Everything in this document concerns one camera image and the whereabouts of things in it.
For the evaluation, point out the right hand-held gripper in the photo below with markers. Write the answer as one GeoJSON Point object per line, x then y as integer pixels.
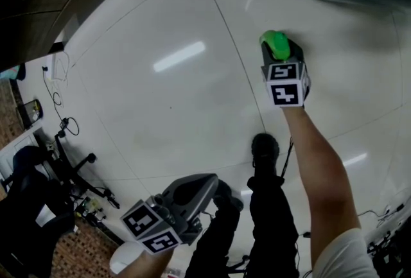
{"type": "Point", "coordinates": [285, 87]}

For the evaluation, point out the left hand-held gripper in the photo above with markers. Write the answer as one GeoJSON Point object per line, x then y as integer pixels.
{"type": "Point", "coordinates": [154, 231]}

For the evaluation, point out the green plastic bottle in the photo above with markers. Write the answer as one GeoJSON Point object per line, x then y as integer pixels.
{"type": "Point", "coordinates": [276, 44]}

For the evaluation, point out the person's left forearm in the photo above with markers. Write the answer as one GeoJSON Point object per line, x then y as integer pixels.
{"type": "Point", "coordinates": [154, 265]}

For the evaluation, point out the person's right forearm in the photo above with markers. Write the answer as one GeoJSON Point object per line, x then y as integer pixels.
{"type": "Point", "coordinates": [318, 180]}

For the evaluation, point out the person's left black shoe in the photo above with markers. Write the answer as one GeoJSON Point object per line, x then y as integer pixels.
{"type": "Point", "coordinates": [228, 196]}

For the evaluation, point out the person's black shoe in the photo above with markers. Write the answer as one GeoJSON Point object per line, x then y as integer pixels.
{"type": "Point", "coordinates": [228, 196]}
{"type": "Point", "coordinates": [265, 148]}

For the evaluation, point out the person's left trouser leg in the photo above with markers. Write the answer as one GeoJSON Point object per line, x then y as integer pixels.
{"type": "Point", "coordinates": [212, 244]}

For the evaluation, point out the person's trouser leg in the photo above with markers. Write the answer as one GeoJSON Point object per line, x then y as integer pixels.
{"type": "Point", "coordinates": [273, 222]}
{"type": "Point", "coordinates": [212, 244]}

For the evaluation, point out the person's right black shoe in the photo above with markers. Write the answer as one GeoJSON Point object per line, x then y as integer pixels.
{"type": "Point", "coordinates": [265, 148]}

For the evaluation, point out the person's right trouser leg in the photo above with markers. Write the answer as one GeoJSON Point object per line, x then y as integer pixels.
{"type": "Point", "coordinates": [273, 222]}

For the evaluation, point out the black office chair white label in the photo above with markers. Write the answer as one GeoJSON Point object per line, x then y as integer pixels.
{"type": "Point", "coordinates": [32, 206]}

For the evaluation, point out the person's white shirt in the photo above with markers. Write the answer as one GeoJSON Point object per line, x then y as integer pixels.
{"type": "Point", "coordinates": [346, 257]}

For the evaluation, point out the white desk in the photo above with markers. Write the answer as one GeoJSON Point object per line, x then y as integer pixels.
{"type": "Point", "coordinates": [24, 140]}

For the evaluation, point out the white power strip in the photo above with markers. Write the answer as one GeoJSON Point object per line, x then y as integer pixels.
{"type": "Point", "coordinates": [57, 65]}

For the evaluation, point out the teal and black backpack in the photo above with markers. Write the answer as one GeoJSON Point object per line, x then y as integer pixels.
{"type": "Point", "coordinates": [20, 72]}

